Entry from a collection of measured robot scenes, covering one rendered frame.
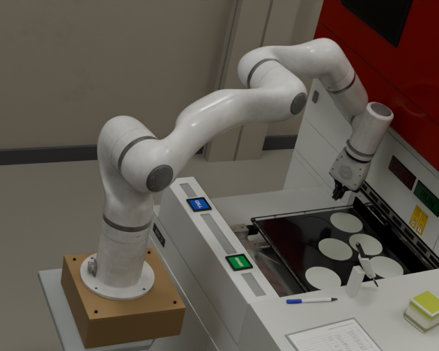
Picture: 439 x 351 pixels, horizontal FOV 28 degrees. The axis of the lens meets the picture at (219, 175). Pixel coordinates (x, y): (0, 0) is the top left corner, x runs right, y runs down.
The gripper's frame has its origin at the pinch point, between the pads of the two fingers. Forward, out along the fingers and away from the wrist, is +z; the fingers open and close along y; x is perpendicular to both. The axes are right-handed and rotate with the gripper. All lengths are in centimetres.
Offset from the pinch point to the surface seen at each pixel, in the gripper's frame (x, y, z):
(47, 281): -80, -37, 21
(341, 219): 0.2, 4.4, 7.5
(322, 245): -16.1, 7.6, 7.1
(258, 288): -53, 8, 1
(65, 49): 54, -158, 61
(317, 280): -31.1, 14.8, 6.1
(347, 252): -13.0, 14.1, 6.1
